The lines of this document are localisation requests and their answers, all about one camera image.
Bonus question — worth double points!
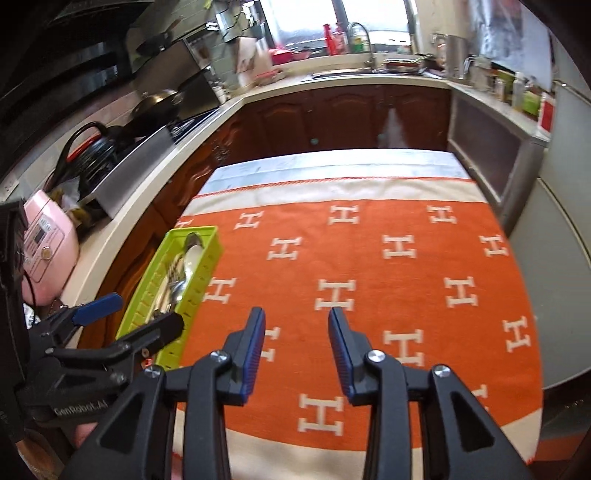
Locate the pink rice cooker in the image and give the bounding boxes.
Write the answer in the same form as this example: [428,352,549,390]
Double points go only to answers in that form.
[23,190,79,306]

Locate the steel gas stove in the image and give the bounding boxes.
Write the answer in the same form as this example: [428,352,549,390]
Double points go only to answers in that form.
[79,108,216,224]

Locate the large steel spoon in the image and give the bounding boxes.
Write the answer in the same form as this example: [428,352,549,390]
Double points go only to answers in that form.
[183,232,204,252]

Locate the small steel spoon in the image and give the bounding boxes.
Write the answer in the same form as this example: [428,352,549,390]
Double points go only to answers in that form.
[160,269,185,313]

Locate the black wok on stove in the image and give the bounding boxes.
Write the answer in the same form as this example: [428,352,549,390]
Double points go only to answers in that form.
[131,89,184,119]

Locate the white refrigerator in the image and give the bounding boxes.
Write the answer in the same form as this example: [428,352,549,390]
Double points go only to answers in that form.
[507,78,591,391]

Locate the orange H-pattern cloth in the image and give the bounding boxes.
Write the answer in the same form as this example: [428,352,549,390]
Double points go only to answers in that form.
[177,149,542,479]

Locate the red bottle at window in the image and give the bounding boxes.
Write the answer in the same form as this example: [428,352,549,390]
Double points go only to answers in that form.
[324,23,339,56]

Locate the steel kitchen faucet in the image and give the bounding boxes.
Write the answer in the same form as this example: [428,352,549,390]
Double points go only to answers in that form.
[346,22,377,71]

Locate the black kettle with handle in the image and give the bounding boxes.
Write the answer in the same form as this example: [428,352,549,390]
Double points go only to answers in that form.
[43,121,122,198]

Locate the green plastic utensil tray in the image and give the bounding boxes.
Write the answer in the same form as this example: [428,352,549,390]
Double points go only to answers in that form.
[116,226,222,370]

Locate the dark wooden base cabinets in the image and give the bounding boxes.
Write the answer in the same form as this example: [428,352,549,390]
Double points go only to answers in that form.
[75,85,453,351]

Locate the white ceramic soup spoon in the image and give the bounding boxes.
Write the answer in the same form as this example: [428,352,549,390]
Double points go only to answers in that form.
[151,244,205,319]

